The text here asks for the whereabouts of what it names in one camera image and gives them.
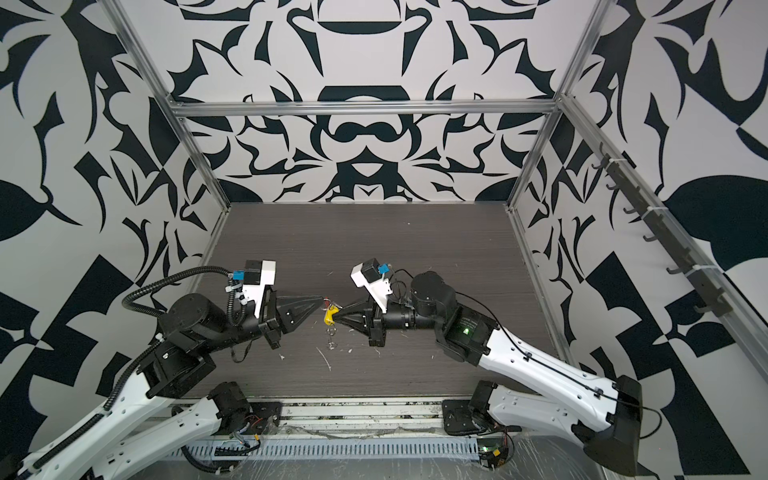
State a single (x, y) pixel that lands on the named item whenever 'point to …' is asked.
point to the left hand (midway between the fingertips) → (322, 296)
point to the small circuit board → (492, 451)
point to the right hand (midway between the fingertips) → (337, 319)
